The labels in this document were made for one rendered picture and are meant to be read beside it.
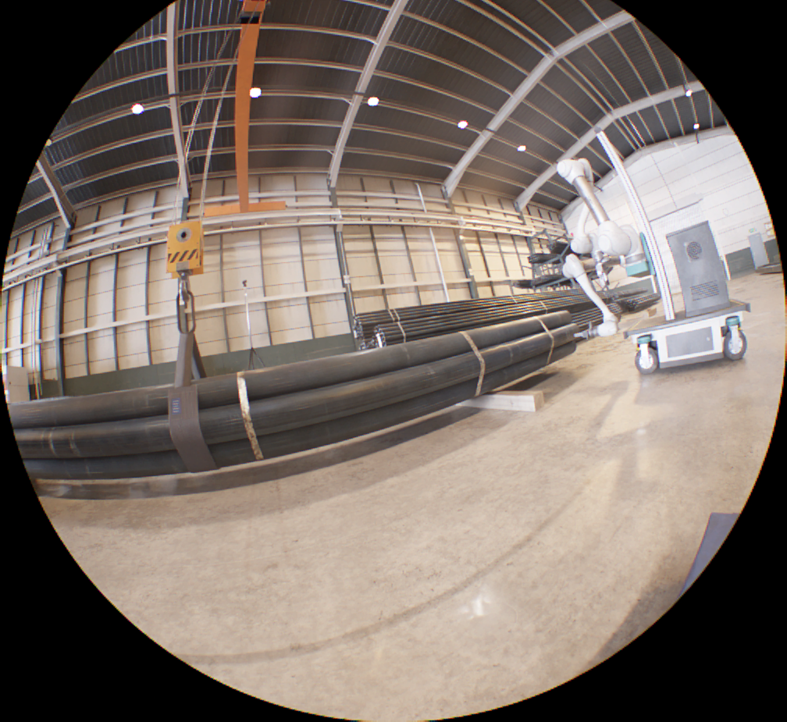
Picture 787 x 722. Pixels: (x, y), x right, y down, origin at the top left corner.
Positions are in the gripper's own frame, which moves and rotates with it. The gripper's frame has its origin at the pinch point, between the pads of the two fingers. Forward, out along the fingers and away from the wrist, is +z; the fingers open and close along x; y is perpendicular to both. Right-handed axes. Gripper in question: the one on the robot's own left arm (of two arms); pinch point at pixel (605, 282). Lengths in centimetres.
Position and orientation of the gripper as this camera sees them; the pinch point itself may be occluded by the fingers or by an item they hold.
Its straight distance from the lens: 224.1
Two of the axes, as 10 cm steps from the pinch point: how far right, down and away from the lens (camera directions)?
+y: -4.9, 1.7, 8.6
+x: -8.5, 1.3, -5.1
